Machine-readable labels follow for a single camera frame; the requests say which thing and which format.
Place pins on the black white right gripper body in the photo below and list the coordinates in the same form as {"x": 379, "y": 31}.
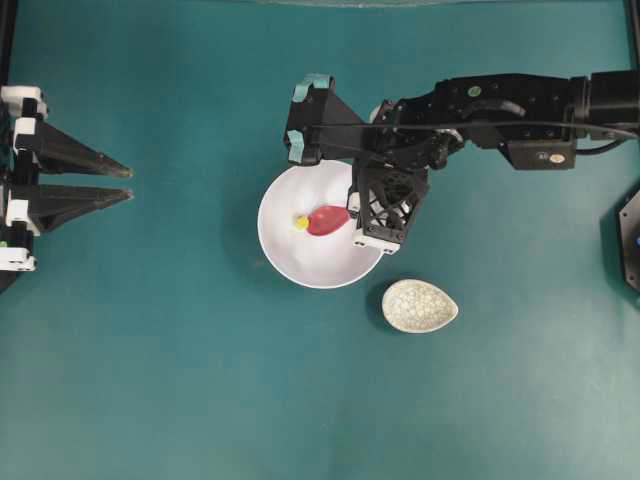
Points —
{"x": 384, "y": 202}

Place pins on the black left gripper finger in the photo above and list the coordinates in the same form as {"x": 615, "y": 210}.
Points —
{"x": 57, "y": 153}
{"x": 50, "y": 206}

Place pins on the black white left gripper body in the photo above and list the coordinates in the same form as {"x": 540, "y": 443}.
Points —
{"x": 21, "y": 108}

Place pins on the yellow hexagonal prism block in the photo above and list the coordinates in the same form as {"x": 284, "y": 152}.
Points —
{"x": 302, "y": 223}

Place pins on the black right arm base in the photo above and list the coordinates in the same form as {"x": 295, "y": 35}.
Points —
{"x": 619, "y": 228}

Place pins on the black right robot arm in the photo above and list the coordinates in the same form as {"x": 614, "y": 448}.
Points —
{"x": 536, "y": 123}

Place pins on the white round bowl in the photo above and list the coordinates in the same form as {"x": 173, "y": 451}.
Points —
{"x": 321, "y": 262}

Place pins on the speckled teardrop spoon rest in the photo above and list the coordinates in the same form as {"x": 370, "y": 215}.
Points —
{"x": 416, "y": 307}

